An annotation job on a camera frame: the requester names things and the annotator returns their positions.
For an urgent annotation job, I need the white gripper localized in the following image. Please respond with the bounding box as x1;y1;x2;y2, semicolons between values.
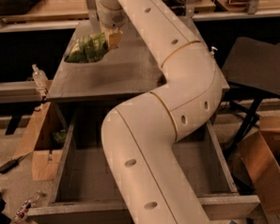
96;0;127;51

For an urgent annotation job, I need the cardboard box right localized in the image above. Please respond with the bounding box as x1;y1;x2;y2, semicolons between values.
238;116;280;224

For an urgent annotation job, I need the plastic bottle on floor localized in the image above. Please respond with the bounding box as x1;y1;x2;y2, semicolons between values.
13;191;46;224

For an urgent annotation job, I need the grey cabinet with top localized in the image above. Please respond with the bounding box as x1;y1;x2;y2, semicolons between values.
41;12;233;134

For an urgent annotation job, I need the green jalapeno chip bag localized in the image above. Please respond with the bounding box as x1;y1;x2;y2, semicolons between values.
65;32;109;64

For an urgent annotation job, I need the cardboard box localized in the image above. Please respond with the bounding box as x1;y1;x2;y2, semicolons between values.
12;102;64;182
238;116;280;224

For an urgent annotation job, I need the green bag in box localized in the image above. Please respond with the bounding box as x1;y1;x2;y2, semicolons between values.
51;130;67;149

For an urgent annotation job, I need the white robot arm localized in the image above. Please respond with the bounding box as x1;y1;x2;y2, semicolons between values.
99;0;223;224

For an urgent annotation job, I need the cardboard box left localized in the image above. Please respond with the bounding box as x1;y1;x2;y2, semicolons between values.
12;102;64;182

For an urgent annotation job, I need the clear sanitizer bottle left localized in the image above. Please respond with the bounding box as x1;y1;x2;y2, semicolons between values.
32;64;48;88

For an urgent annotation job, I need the black folding table right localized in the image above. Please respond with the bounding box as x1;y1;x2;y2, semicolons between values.
222;37;280;157

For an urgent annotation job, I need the black power adapter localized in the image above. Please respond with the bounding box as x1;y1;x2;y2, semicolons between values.
0;159;19;174

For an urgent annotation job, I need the open grey top drawer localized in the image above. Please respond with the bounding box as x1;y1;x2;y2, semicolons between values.
28;104;259;224

